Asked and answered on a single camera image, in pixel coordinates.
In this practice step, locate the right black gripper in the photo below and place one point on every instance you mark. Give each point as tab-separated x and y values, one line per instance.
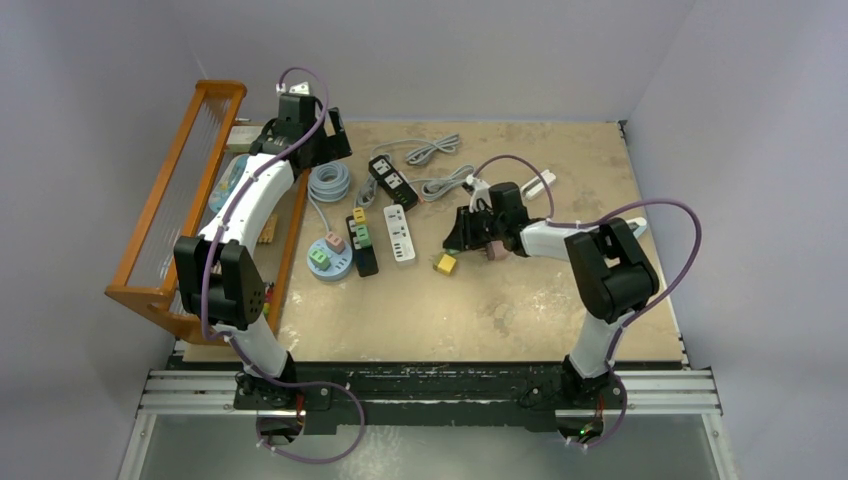
462	235

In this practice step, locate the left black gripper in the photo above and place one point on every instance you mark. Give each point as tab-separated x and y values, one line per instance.
334	147

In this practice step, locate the pink charger plug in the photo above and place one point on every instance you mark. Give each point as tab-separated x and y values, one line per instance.
496	251

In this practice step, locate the yellow charger plug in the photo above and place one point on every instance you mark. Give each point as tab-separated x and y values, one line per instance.
444	264

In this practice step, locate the white power strip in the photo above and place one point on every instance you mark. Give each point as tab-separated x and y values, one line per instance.
399	235

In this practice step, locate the short black power strip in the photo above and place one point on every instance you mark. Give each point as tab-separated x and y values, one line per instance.
393	182

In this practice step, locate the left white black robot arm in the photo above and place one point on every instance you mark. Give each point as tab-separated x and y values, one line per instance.
218	280

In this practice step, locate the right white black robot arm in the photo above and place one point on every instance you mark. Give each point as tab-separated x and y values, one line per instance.
614	278

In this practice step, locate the green plug on long strip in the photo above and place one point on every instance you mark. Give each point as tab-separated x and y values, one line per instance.
362	236

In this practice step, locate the pink plug on round hub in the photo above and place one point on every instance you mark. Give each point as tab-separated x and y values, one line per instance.
335	243

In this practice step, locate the green plug on round hub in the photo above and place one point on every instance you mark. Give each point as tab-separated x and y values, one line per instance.
319	259

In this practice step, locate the white clip object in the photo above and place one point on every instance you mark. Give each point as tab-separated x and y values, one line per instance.
536	186

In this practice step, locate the white pink box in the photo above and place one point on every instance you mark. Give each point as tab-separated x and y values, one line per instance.
241	137

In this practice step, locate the blue packaged item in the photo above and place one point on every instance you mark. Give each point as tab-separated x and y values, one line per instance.
227	183

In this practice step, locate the long black power strip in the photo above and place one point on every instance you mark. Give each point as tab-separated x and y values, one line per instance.
364	257

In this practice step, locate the round blue power hub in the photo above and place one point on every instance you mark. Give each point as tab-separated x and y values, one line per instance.
341	265

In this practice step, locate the colourful marker pack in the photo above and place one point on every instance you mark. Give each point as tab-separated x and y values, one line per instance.
268	298

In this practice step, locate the orange wooden shelf rack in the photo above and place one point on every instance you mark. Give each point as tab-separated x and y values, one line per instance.
145	280

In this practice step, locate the white blue clip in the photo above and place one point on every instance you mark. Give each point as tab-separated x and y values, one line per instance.
638	226

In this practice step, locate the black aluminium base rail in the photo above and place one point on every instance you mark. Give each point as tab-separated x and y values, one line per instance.
529	395

